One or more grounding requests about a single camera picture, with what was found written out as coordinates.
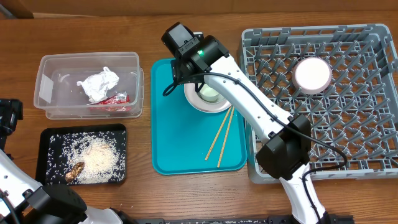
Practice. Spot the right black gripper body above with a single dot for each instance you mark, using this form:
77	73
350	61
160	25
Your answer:
188	74

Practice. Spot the red snack wrapper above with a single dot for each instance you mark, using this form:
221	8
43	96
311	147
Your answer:
113	103

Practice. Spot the white napkin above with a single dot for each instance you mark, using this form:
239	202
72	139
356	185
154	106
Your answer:
96	86

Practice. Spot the pile of white rice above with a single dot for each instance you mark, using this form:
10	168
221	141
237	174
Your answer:
103	152

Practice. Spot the grey bowl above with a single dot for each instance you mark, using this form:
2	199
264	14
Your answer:
312	75

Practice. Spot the brown food piece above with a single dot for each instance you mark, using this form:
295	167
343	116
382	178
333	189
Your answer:
75	171

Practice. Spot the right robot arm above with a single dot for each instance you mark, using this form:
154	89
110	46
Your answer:
286	140

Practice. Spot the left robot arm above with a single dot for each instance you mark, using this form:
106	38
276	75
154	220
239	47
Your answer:
25	200

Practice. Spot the grey dishwasher rack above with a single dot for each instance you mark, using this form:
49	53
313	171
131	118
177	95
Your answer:
357	113

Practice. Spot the large white plate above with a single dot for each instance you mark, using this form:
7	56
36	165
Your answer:
198	103

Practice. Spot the pale green cup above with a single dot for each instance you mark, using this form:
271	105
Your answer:
208	94

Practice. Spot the teal serving tray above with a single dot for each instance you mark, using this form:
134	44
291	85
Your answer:
182	135

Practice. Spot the clear plastic storage bin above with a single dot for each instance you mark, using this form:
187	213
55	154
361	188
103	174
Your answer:
57	93

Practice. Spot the left wooden chopstick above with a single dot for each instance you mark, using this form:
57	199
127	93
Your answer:
217	134

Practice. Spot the black plastic tray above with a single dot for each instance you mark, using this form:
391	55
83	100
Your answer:
47	133

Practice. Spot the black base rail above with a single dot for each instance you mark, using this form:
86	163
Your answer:
279	219

